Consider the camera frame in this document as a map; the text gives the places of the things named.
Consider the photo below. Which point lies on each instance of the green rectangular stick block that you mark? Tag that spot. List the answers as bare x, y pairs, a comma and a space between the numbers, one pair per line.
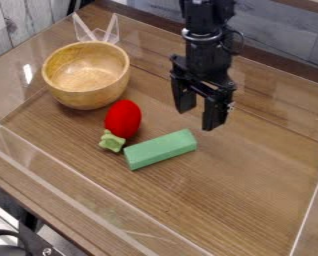
159, 149

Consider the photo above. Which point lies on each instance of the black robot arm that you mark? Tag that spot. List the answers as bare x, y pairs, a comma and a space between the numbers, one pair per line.
205, 17

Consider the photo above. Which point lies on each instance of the black clamp under table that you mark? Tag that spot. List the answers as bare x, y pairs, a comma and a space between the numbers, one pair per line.
38, 245

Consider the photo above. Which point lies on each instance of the brown wooden bowl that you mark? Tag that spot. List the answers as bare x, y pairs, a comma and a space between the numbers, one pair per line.
87, 74

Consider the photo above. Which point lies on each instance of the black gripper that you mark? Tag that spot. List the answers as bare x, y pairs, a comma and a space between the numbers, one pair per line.
202, 69

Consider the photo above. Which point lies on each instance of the red plush strawberry toy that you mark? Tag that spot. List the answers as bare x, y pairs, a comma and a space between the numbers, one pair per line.
122, 123

